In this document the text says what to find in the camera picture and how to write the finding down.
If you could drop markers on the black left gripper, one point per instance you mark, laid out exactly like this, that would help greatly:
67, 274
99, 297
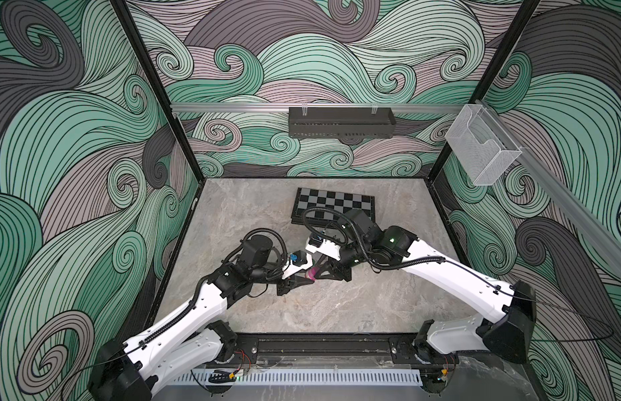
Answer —
282, 280

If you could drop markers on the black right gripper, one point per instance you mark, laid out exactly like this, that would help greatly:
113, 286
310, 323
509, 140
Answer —
344, 266

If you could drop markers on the purple paint jar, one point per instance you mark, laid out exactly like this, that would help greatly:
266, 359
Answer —
313, 273

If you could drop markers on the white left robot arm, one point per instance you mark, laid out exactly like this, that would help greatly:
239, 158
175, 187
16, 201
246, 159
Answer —
192, 334

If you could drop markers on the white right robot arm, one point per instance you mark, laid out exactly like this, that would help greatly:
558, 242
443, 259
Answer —
505, 314

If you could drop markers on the black white chessboard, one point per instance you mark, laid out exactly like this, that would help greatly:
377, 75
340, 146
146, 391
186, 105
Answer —
342, 202

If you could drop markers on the white ventilated front strip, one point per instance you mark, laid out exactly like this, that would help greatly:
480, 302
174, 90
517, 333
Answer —
316, 377

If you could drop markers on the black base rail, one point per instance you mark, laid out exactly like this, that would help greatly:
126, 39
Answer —
395, 348

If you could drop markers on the black wall shelf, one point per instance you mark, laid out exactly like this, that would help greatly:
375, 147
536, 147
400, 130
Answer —
341, 123

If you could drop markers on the clear plastic wall bin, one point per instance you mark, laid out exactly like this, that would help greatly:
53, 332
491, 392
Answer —
482, 143

